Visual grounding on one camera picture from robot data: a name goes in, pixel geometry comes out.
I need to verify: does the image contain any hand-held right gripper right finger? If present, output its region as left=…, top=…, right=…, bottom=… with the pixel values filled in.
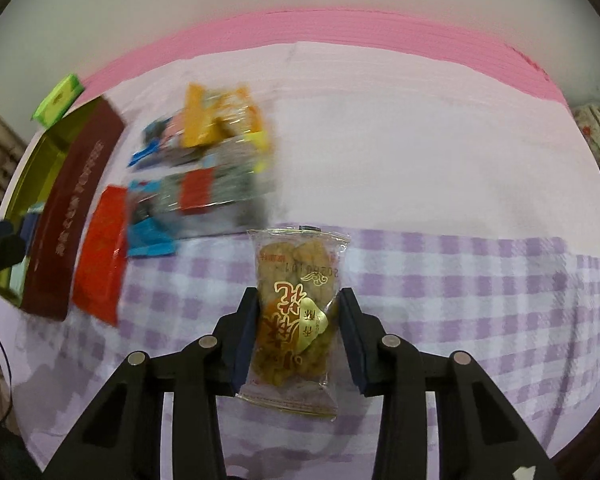
left=337, top=287, right=561, bottom=480

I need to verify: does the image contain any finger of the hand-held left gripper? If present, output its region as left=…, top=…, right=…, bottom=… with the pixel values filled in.
left=0, top=220, right=28, bottom=277

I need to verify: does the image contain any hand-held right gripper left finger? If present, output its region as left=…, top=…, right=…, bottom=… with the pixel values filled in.
left=42, top=287, right=261, bottom=480

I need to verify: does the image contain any green-gold tin box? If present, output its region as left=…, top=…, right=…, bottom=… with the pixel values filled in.
left=0, top=110, right=88, bottom=308

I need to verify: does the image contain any clear fried snack packet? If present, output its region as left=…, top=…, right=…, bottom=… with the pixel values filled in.
left=235, top=227, right=351, bottom=422

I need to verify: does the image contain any dark red toffee tin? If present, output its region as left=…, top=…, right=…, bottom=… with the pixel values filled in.
left=20, top=97, right=128, bottom=322

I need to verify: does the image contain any flat red snack packet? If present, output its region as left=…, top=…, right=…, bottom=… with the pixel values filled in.
left=72, top=186, right=129, bottom=327

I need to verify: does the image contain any pile of mixed snack packets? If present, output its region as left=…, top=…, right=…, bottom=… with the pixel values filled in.
left=127, top=82, right=277, bottom=258

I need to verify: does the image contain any small light green box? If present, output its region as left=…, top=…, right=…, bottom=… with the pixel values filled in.
left=30, top=73, right=86, bottom=128

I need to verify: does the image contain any pink and purple bed sheet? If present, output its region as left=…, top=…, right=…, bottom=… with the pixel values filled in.
left=0, top=7, right=600, bottom=480

